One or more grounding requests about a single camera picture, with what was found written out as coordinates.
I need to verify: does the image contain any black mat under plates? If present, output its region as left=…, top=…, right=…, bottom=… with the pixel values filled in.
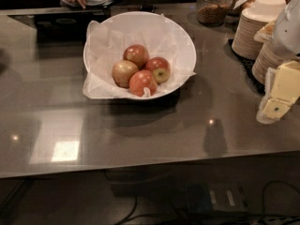
left=228, top=39, right=265, bottom=96

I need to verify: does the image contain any red apple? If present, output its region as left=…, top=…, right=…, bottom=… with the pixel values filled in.
left=144, top=57, right=171, bottom=83
left=129, top=70, right=158, bottom=98
left=123, top=44, right=149, bottom=69

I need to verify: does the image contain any black cable on floor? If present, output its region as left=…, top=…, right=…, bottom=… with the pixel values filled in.
left=102, top=169, right=300, bottom=225

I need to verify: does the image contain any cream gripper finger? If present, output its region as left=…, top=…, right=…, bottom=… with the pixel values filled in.
left=254, top=21, right=276, bottom=43
left=261, top=61, right=300, bottom=121

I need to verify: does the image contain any red apple at front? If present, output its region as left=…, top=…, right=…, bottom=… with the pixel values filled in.
left=129, top=70, right=158, bottom=98

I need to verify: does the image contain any red apple at back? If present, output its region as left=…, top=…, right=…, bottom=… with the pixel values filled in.
left=123, top=44, right=149, bottom=69

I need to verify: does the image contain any white foam bowl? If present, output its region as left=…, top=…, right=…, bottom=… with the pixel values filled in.
left=251, top=0, right=286, bottom=19

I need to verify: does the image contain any glass jar with cereal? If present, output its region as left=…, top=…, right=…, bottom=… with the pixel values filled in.
left=196, top=0, right=233, bottom=26

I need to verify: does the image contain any front stack of paper plates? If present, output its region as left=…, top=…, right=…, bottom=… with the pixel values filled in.
left=252, top=41, right=283, bottom=84

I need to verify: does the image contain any yellowish apple at left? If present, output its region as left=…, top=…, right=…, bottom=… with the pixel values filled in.
left=112, top=60, right=139, bottom=88

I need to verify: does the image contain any white paper liner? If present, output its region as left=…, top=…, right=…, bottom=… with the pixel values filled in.
left=82, top=13, right=197, bottom=100

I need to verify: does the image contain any stack of paper plates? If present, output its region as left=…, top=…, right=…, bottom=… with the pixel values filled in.
left=252, top=41, right=283, bottom=84
left=232, top=7, right=272, bottom=60

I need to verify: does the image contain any rear stack of paper plates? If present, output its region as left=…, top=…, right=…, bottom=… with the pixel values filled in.
left=232, top=7, right=272, bottom=60

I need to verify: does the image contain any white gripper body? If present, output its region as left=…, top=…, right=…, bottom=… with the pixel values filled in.
left=272, top=0, right=300, bottom=60

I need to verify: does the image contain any red apple at right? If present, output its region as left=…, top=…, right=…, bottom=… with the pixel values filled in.
left=144, top=57, right=171, bottom=83

